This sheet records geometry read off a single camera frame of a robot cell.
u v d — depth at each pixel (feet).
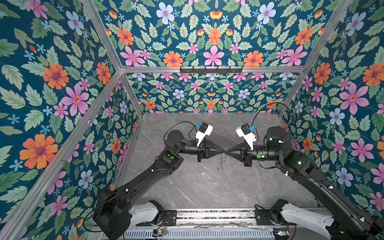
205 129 1.74
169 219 2.41
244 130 1.68
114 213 1.26
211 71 3.07
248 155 1.64
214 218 2.46
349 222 1.25
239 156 1.81
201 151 1.77
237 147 1.85
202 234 2.51
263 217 2.41
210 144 1.89
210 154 1.91
